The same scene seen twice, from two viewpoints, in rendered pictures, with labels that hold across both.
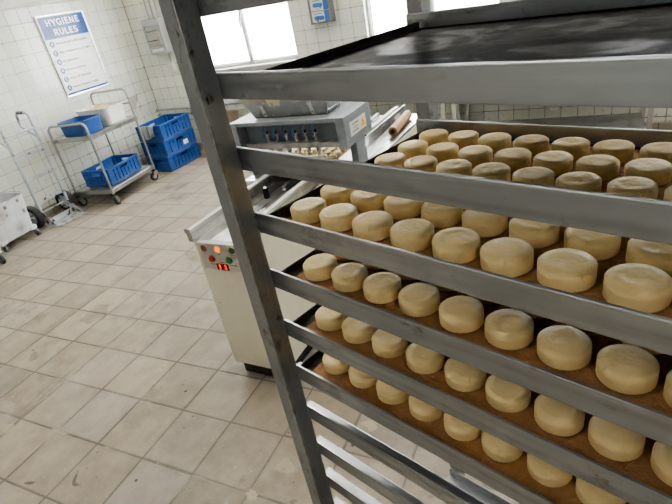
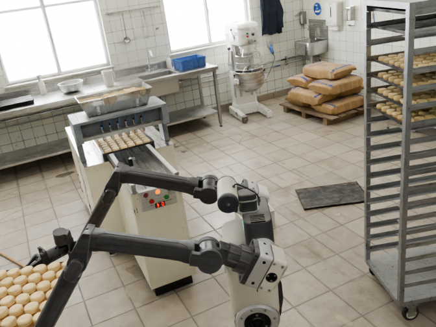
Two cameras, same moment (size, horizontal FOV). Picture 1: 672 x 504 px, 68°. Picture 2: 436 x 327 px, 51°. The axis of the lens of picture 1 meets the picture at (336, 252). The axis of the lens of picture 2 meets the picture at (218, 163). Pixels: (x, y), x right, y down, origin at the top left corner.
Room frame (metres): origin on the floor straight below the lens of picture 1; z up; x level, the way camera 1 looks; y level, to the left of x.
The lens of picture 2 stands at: (0.09, 2.36, 2.04)
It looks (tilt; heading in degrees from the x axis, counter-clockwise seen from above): 22 degrees down; 308
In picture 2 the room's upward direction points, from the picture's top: 8 degrees counter-clockwise
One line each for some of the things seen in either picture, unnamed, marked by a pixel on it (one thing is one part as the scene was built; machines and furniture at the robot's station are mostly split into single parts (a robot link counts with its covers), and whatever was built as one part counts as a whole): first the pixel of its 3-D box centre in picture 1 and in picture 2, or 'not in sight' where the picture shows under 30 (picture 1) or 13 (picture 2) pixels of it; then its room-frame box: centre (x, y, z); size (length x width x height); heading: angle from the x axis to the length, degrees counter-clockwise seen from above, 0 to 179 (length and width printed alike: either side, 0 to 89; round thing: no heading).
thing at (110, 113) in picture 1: (102, 114); not in sight; (6.04, 2.34, 0.90); 0.44 x 0.36 x 0.20; 69
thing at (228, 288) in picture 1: (279, 273); (151, 217); (2.35, 0.32, 0.45); 0.70 x 0.34 x 0.90; 149
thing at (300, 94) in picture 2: not in sight; (312, 93); (2.77, -3.52, 0.32); 0.72 x 0.42 x 0.17; 155
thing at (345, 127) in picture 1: (303, 142); (121, 129); (2.78, 0.06, 1.01); 0.72 x 0.33 x 0.34; 59
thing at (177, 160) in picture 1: (174, 156); not in sight; (6.66, 1.88, 0.10); 0.60 x 0.40 x 0.20; 148
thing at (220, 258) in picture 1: (222, 255); (157, 196); (2.04, 0.51, 0.77); 0.24 x 0.04 x 0.14; 59
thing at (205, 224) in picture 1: (296, 158); (104, 146); (2.95, 0.13, 0.87); 2.01 x 0.03 x 0.07; 149
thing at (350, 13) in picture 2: not in sight; (347, 16); (2.49, -4.21, 1.27); 0.19 x 0.10 x 0.30; 61
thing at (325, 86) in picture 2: not in sight; (337, 83); (2.42, -3.56, 0.47); 0.72 x 0.42 x 0.17; 66
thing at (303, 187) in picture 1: (338, 157); (138, 137); (2.80, -0.12, 0.87); 2.01 x 0.03 x 0.07; 149
